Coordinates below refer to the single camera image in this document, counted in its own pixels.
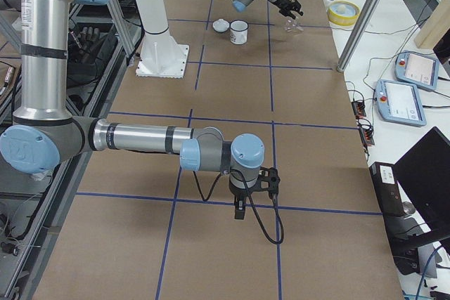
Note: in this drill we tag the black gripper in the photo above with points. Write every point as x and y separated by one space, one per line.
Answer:
240 195
282 0

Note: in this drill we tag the yellow tape roll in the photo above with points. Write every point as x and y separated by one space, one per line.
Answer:
343 13

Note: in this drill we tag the white enamel mug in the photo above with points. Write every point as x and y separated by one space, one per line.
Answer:
238 32

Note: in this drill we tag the brown table paper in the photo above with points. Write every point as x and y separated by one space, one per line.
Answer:
139 227

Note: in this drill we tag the near teach pendant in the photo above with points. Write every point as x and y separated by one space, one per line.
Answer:
399 102

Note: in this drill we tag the teach pendant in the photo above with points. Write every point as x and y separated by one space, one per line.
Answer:
418 69
399 102

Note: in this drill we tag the far teach pendant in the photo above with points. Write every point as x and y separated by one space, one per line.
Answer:
418 69

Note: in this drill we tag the black box device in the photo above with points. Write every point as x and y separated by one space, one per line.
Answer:
386 189

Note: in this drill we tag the black laptop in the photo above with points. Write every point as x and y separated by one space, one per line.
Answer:
423 173

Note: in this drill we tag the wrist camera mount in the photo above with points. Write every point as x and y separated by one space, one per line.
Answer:
268 181

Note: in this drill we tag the aluminium frame post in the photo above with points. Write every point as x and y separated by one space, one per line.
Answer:
357 33

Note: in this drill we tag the white pedestal column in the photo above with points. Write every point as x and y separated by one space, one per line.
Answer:
161 55

